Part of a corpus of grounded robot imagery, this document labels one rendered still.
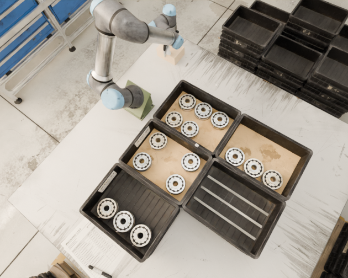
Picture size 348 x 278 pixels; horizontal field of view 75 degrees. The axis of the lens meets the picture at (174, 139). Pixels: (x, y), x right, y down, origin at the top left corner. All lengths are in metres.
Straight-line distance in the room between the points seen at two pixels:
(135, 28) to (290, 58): 1.59
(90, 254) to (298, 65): 2.10
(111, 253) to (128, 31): 1.12
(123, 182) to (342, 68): 1.88
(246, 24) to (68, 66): 1.92
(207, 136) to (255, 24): 1.32
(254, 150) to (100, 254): 1.02
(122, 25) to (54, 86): 1.91
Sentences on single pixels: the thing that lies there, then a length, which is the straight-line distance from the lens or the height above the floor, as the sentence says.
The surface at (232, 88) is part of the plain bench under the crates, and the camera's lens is 1.64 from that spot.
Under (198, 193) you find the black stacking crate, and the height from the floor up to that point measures 0.83.
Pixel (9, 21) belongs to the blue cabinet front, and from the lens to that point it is 2.63.
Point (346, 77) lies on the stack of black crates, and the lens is 2.27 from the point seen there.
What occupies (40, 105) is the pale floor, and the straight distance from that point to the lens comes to 2.82.
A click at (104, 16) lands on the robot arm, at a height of 1.36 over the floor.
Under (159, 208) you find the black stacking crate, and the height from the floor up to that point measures 0.83.
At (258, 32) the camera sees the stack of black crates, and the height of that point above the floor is 0.49.
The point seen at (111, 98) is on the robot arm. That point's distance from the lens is 1.30.
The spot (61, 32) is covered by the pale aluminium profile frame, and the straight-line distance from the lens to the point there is 2.90.
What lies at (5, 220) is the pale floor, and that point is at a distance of 2.62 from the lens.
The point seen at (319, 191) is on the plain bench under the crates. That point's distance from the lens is 1.56.
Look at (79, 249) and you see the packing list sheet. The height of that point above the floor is 0.70.
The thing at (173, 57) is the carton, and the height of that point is 0.78.
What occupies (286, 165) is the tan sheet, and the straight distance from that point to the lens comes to 1.37.
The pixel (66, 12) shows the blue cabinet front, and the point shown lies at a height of 0.37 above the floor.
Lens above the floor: 2.06
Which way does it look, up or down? 69 degrees down
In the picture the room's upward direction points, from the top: 10 degrees counter-clockwise
